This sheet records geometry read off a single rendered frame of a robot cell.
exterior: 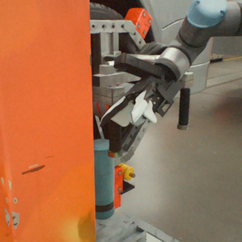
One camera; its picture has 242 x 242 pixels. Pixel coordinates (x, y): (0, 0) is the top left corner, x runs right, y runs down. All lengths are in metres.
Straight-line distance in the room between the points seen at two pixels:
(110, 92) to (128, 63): 0.16
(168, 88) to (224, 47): 2.76
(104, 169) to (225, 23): 0.56
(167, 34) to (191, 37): 0.74
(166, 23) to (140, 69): 0.80
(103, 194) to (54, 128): 0.61
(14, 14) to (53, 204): 0.29
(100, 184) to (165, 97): 0.44
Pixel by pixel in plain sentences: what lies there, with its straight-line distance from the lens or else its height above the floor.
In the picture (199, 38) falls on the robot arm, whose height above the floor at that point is 1.08.
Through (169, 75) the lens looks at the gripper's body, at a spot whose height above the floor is 0.99.
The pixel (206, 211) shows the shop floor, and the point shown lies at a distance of 2.13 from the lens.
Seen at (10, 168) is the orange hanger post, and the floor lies 0.92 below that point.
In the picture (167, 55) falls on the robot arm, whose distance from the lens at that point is 0.79.
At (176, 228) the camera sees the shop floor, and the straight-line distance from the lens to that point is 1.95.
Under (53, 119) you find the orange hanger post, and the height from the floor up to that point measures 0.98.
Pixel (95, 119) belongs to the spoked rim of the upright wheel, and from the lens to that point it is 1.27.
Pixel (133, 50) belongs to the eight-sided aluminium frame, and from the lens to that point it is 1.28.
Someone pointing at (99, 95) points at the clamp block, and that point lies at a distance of 0.89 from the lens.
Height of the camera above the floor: 1.12
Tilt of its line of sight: 17 degrees down
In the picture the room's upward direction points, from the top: straight up
